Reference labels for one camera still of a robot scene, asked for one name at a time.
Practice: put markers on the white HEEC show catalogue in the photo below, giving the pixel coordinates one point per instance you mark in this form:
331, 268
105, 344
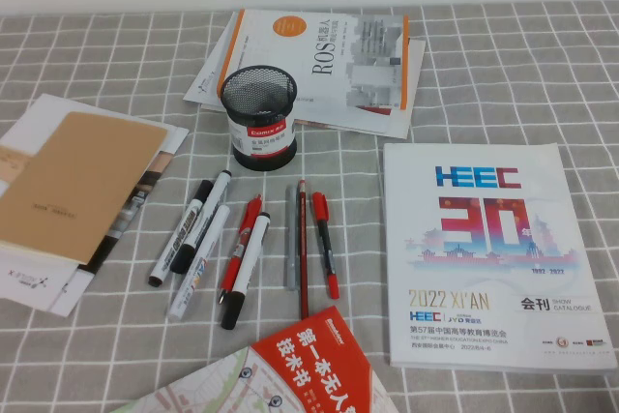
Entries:
483, 287

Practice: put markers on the white paper with black logo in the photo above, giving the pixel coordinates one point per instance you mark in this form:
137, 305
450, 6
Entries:
29, 282

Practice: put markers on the white ROS book orange spine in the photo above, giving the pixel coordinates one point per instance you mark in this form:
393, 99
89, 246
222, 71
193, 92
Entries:
338, 69

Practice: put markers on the white paint marker colourful print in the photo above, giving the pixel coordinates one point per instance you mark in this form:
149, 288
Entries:
193, 277

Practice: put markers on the white brochure with photo print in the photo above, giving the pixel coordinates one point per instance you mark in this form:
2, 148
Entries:
159, 161

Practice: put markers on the dark red pencil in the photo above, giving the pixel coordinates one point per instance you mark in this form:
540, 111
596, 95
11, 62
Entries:
303, 263

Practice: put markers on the white marker black printed text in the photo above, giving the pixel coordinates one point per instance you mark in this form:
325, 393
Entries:
186, 224

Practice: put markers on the grey pen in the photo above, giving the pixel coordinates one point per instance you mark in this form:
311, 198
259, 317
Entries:
291, 248

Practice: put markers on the red book with map cover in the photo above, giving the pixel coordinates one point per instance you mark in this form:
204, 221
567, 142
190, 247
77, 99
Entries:
309, 360

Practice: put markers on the black mesh pen holder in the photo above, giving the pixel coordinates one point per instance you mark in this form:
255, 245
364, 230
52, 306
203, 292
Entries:
261, 152

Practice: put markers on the red ballpoint pen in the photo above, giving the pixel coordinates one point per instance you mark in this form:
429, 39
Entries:
242, 239

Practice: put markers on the white marker with black cap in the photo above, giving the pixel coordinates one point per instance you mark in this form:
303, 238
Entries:
213, 200
251, 253

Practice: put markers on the white booklet with red mark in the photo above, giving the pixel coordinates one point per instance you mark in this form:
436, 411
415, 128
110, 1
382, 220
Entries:
411, 94

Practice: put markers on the grey checked tablecloth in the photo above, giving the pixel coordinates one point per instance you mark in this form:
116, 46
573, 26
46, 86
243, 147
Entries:
483, 94

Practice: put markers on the brown kraft notebook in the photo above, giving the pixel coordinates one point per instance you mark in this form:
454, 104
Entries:
72, 190

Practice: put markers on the white brochure with small logo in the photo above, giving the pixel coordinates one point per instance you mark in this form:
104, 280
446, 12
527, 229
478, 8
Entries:
208, 79

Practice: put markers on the red and black marker pen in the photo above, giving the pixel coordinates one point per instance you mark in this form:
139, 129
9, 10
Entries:
325, 239

